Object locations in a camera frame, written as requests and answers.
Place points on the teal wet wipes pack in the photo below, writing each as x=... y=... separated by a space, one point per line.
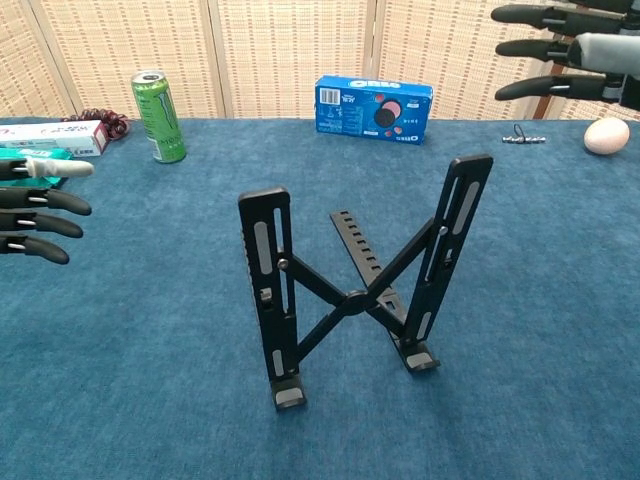
x=50 y=154

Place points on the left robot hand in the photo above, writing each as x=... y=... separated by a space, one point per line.
x=70 y=202

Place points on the small metal T-shaped tool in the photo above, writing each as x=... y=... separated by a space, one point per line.
x=525 y=140

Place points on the blue Oreo cookie box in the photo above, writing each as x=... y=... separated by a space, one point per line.
x=350 y=110

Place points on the black folding laptop stand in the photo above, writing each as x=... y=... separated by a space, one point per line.
x=262 y=210

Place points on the beige egg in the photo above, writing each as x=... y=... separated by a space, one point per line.
x=606 y=136

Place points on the green drink can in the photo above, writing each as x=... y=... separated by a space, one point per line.
x=162 y=120

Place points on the bamboo folding screen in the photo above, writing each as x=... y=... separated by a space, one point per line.
x=280 y=55

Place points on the white toothpaste box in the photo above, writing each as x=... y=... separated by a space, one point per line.
x=50 y=137

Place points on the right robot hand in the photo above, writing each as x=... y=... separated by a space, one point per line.
x=600 y=50

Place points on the blue table mat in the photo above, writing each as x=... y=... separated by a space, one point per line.
x=150 y=325

